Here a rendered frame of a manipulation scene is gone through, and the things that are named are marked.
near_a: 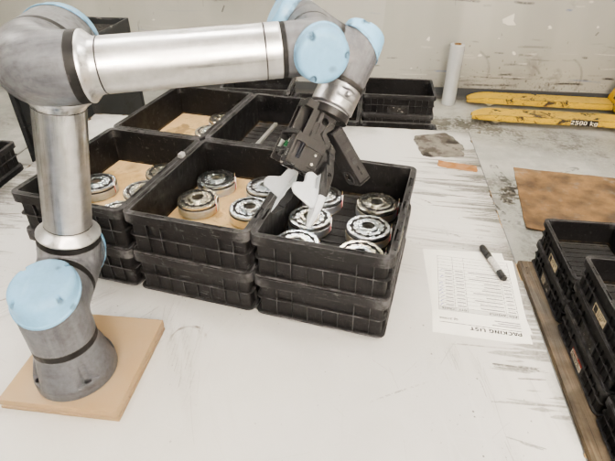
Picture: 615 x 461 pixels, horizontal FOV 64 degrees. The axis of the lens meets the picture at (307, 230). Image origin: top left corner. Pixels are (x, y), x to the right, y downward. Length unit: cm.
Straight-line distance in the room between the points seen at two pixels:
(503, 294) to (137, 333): 85
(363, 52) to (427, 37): 362
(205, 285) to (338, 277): 32
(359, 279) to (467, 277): 39
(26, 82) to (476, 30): 403
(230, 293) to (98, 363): 32
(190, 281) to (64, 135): 45
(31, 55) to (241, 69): 26
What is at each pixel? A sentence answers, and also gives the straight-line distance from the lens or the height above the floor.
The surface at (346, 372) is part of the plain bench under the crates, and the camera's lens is 104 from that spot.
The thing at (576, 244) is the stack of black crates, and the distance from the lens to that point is 237.
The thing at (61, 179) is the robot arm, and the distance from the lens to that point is 94.
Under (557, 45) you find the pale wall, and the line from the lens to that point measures 469.
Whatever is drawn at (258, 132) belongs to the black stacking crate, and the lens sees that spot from 171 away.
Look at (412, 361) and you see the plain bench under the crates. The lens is 107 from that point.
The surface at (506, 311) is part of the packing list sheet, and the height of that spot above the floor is 70.
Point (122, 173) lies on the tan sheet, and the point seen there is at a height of 83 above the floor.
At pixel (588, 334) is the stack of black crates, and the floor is 30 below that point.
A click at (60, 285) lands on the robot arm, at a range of 93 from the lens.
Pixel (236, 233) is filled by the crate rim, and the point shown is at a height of 93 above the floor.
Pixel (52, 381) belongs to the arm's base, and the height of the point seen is 77.
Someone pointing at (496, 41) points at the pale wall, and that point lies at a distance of 456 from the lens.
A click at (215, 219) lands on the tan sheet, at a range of 124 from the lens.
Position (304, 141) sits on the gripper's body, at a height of 117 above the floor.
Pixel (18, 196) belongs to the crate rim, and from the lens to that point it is 131.
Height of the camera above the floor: 150
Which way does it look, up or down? 35 degrees down
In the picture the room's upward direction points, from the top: straight up
